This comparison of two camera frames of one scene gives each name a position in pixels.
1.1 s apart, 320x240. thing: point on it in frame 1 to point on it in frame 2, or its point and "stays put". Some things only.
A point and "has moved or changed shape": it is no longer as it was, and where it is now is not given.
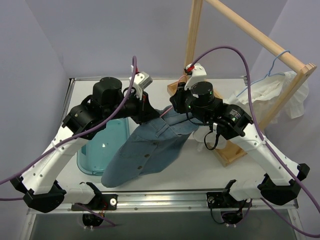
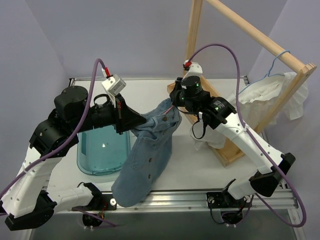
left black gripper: [144, 113] to [120, 115]
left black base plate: [106, 202] stays put
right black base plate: [223, 199] stays put
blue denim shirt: [151, 146] has moved or changed shape
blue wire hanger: [268, 74] stays put
